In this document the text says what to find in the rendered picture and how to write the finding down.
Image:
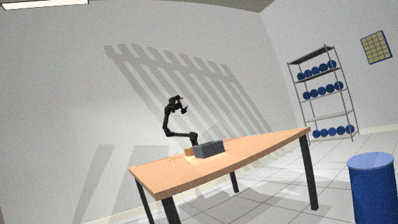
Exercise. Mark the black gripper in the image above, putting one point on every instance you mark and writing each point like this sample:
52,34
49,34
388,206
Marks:
183,110

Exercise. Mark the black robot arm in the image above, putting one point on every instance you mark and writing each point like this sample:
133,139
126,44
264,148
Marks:
170,108

